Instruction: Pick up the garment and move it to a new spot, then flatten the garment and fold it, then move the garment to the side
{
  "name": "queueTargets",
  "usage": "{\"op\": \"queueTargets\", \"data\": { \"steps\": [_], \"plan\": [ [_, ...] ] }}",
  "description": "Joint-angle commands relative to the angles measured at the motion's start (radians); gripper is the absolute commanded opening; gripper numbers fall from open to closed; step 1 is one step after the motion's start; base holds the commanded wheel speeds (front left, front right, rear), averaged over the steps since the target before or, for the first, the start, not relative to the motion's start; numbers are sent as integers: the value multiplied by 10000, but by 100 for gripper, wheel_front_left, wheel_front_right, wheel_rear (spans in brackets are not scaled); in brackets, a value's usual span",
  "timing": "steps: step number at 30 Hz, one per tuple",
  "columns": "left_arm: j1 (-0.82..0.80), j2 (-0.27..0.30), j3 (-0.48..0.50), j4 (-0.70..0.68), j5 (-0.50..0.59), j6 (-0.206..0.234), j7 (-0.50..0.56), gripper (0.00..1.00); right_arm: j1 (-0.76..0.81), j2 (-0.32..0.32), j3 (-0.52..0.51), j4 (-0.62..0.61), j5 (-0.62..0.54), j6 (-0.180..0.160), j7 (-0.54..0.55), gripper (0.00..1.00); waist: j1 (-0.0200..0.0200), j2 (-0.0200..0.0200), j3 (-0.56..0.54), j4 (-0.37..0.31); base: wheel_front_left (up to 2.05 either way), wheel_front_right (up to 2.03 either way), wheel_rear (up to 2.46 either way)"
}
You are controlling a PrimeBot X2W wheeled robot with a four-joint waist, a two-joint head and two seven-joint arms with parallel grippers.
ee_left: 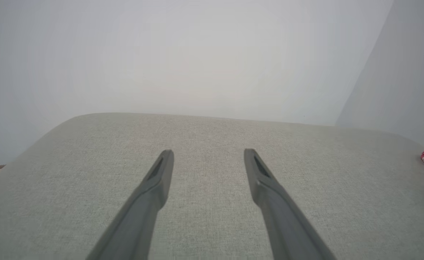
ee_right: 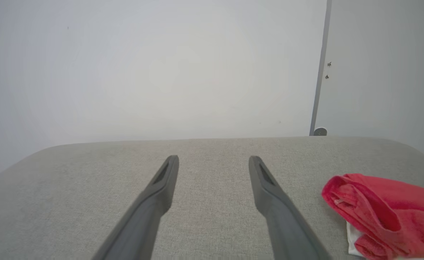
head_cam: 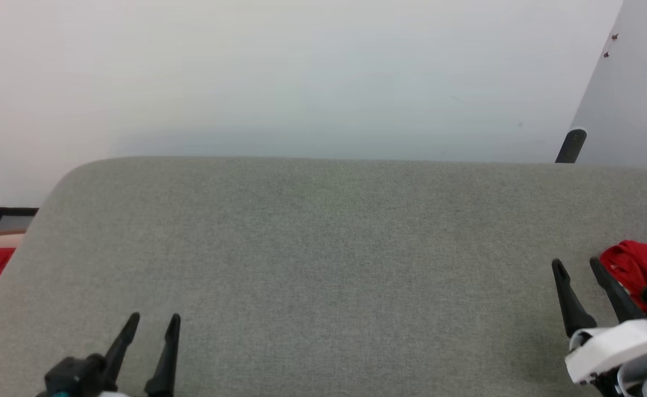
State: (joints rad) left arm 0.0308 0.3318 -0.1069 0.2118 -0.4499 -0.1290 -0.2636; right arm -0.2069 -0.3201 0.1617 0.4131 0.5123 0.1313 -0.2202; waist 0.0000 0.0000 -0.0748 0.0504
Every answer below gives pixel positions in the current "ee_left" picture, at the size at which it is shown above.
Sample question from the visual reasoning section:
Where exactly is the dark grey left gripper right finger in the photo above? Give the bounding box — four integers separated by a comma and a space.
244, 149, 337, 260

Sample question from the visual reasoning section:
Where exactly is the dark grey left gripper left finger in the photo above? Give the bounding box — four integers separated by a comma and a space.
86, 150, 174, 260

